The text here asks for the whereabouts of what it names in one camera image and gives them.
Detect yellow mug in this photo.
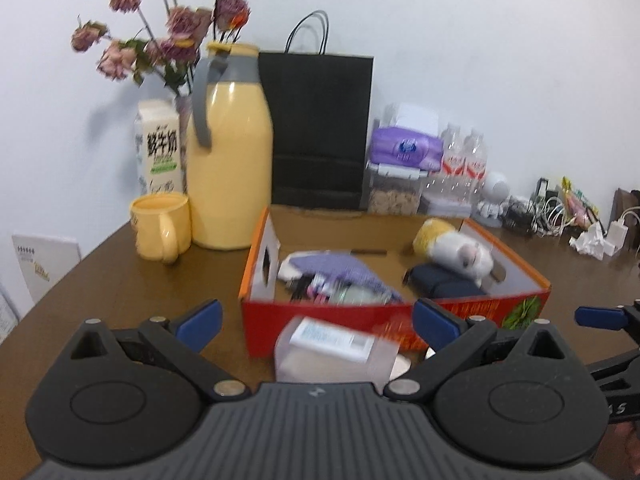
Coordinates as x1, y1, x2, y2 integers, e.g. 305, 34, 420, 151
129, 192, 192, 265

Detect black paper bag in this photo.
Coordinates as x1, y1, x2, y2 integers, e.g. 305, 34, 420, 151
257, 10, 375, 211

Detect clear container of seeds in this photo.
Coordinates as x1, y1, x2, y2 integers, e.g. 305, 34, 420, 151
366, 162, 430, 215

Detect white charger plug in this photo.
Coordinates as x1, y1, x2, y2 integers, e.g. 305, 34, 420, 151
605, 210, 640, 256

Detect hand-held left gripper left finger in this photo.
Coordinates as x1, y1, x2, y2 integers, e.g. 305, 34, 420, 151
70, 299, 251, 402

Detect white booklet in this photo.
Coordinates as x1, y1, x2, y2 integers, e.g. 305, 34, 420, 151
11, 234, 82, 306

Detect dried pink flowers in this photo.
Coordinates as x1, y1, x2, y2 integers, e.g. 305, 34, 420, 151
70, 0, 251, 96

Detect navy blue case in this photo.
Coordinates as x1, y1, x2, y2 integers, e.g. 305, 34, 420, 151
402, 262, 488, 303

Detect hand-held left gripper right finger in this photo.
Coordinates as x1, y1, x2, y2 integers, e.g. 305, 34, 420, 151
382, 298, 581, 403

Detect yellow white plush toy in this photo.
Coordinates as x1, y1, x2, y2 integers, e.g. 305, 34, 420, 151
412, 217, 496, 288

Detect black adapter cable bundle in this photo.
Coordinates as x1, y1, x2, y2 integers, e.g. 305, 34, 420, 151
502, 195, 538, 236

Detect white milk carton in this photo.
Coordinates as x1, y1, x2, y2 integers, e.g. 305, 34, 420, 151
134, 100, 182, 196

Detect glass flower vase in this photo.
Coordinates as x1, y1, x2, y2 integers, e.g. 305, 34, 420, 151
175, 92, 196, 193

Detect crumpled white paper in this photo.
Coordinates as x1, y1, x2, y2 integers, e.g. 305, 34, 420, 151
569, 222, 613, 260

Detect clear water bottle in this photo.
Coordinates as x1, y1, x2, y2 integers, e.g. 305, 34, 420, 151
462, 129, 488, 196
440, 124, 466, 181

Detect yellow thermos jug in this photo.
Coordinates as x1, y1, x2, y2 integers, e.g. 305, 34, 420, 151
186, 42, 275, 251

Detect white tin box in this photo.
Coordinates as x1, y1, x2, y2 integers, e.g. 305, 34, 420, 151
419, 192, 473, 218

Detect clear plastic labelled container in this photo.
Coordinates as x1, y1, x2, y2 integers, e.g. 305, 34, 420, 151
274, 316, 401, 385

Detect brown box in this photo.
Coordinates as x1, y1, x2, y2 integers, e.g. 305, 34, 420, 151
612, 187, 640, 251

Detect white charging cables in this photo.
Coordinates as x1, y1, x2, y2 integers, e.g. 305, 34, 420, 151
532, 195, 571, 236

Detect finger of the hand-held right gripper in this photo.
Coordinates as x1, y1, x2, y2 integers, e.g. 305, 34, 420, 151
574, 299, 640, 333

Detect white robot figure speaker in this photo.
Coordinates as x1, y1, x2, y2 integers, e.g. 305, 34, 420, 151
477, 171, 511, 228

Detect colourful snack packets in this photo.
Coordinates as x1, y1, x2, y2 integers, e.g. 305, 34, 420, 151
560, 176, 601, 226

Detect purple tissue pack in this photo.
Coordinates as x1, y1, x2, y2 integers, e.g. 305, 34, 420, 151
370, 102, 446, 172

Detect white paper sheet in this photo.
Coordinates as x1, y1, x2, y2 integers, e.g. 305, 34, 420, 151
0, 290, 21, 341

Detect orange cardboard box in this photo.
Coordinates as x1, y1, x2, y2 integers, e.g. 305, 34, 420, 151
239, 204, 553, 358

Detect purple patterned pouch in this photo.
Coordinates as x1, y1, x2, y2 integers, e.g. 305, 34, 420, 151
277, 251, 401, 303

